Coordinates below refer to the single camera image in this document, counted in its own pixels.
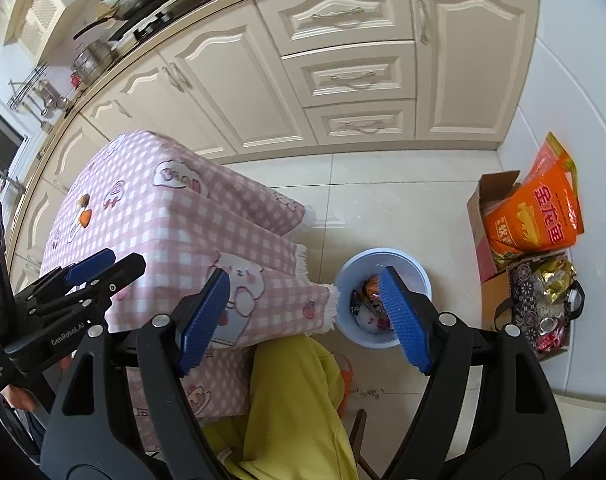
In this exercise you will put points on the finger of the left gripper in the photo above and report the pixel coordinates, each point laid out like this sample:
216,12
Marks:
53,317
89,268

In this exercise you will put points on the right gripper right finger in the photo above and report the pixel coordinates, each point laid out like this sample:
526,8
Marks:
517,432

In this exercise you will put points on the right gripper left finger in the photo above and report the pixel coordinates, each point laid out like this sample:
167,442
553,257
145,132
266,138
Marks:
92,432

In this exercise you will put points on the crushed orange soda can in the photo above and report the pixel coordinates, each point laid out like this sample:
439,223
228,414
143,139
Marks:
551,334

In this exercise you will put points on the light blue trash bin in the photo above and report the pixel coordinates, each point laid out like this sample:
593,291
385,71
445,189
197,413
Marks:
361,315

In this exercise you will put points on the cream kitchen cabinets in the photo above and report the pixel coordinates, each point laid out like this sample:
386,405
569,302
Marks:
239,80

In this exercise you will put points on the person's left hand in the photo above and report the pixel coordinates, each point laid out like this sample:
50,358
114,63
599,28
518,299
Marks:
24,399

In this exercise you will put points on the orange fruit peel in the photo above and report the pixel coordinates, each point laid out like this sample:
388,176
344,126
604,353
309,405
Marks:
85,211

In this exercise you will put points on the pink checkered tablecloth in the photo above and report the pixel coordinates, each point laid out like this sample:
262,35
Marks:
187,217

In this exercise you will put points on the steel sink faucet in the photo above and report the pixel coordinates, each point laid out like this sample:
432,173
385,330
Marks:
10,188

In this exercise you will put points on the brown cardboard box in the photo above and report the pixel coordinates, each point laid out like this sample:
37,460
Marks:
493,284

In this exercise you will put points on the yellow trousers leg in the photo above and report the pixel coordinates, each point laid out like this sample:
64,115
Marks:
293,429

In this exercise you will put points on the hanging utensil rack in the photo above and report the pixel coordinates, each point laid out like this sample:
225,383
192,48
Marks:
37,97

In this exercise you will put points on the orange rice bag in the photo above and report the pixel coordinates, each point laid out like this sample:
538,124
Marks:
542,213

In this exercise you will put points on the steel pot with lid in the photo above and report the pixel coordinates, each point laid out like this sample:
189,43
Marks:
93,61

